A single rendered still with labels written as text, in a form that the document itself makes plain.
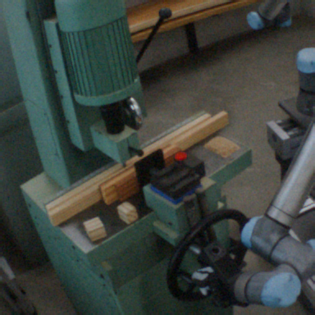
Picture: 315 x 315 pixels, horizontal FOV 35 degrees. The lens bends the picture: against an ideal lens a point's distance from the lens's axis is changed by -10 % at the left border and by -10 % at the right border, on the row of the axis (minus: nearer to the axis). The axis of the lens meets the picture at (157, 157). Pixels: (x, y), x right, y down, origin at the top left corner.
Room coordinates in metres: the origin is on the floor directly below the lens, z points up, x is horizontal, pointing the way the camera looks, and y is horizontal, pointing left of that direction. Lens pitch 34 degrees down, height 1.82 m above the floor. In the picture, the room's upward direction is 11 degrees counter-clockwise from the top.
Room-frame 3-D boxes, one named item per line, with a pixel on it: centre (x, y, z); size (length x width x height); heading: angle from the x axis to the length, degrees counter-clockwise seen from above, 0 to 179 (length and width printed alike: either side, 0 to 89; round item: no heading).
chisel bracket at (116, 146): (1.30, 0.10, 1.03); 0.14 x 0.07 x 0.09; 32
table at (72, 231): (1.21, 0.00, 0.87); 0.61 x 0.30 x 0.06; 122
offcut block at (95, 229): (1.07, 0.19, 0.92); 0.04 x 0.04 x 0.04; 19
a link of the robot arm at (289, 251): (0.73, -0.26, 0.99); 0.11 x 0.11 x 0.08; 30
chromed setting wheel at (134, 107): (1.46, 0.06, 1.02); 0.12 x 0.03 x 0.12; 32
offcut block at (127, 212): (1.12, 0.10, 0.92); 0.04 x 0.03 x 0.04; 34
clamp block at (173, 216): (1.14, -0.04, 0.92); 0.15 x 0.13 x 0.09; 122
